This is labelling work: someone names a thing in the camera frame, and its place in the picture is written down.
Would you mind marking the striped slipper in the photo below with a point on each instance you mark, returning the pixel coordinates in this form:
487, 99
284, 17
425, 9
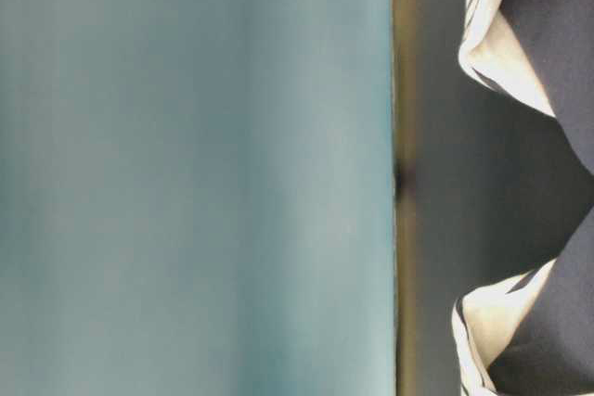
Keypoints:
531, 334
539, 52

